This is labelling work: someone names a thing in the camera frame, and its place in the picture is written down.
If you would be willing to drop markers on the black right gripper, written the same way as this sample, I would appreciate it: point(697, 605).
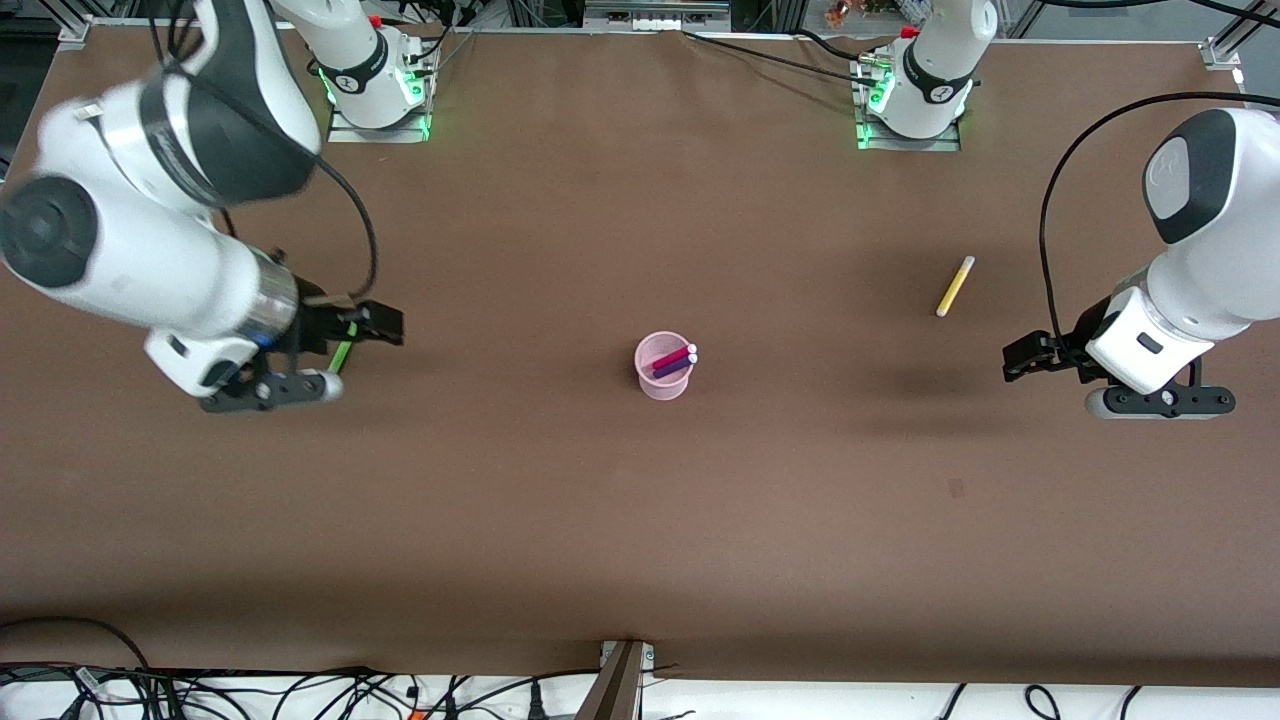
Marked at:
point(318, 326)

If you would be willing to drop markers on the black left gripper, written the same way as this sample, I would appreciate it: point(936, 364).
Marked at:
point(1070, 347)

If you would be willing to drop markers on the green pen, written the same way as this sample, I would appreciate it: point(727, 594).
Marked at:
point(340, 358)

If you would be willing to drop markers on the pink pen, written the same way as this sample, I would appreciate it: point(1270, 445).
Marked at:
point(672, 357)

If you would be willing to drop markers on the purple pen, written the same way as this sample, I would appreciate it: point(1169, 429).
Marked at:
point(675, 368)

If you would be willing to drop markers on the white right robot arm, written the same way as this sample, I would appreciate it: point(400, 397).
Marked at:
point(180, 270)

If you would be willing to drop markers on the pink pen holder cup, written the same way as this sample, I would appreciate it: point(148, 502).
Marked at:
point(665, 388)

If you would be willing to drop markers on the yellow pen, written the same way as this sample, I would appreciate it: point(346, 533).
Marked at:
point(955, 287)

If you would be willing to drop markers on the brown table cover sheet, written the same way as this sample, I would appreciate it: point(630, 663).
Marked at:
point(640, 550)

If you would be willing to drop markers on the grey power strip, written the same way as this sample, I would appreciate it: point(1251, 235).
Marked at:
point(650, 18)

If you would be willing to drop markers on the dark support beam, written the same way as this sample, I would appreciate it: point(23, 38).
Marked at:
point(615, 690)

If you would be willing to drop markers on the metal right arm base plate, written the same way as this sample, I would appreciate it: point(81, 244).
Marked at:
point(378, 134)

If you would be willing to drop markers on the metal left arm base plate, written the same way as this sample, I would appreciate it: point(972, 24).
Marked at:
point(910, 144)

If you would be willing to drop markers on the aluminium corner bracket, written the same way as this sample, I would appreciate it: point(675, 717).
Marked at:
point(1225, 52)
point(72, 35)

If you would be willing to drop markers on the metal table clamp bracket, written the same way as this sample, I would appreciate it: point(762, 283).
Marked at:
point(648, 655)

